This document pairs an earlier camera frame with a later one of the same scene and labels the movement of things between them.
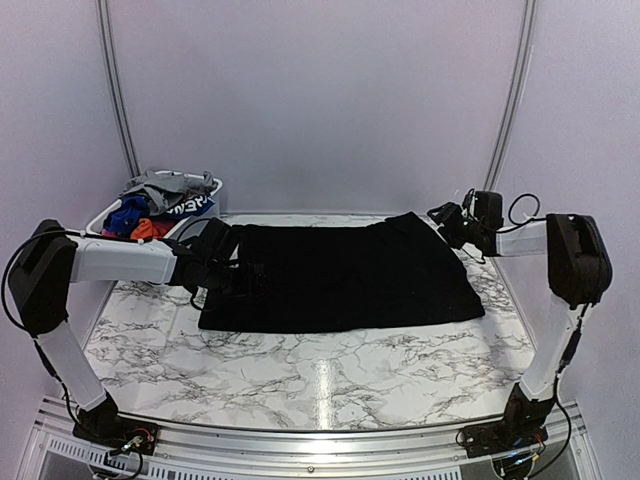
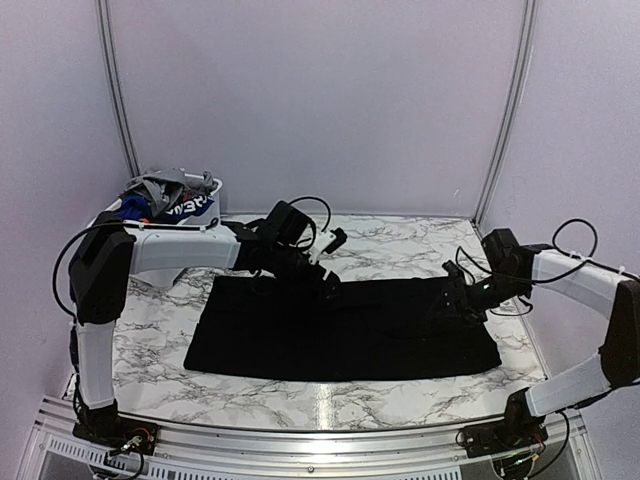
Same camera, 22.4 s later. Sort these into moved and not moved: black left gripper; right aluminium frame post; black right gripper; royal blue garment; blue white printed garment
Moved: black right gripper; black left gripper
Not moved: blue white printed garment; royal blue garment; right aluminium frame post
